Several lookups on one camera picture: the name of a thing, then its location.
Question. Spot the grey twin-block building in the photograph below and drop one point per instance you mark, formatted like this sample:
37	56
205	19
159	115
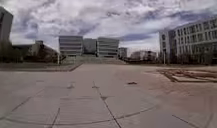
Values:
71	45

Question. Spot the row of bare trees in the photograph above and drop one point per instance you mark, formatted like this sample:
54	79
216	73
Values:
192	57

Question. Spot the large white building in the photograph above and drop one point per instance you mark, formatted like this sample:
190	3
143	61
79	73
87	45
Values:
196	38

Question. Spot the pale pole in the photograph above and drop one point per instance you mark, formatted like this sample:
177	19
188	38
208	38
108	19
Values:
58	58
164	57

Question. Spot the low building with bushes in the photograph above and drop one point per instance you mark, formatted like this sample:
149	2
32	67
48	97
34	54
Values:
32	51

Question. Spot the tall grey building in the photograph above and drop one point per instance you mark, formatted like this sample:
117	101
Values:
2	26

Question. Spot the low stone slabs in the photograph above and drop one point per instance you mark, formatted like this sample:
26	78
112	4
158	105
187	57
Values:
191	75

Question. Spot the grey paved plaza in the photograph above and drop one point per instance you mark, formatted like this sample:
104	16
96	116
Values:
96	110

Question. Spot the raised dark planting bed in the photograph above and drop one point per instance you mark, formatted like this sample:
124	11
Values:
32	66

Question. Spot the distant low building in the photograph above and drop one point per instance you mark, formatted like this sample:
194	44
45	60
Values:
142	55

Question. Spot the wide grey stairway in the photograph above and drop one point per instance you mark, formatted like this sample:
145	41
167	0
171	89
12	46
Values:
92	60

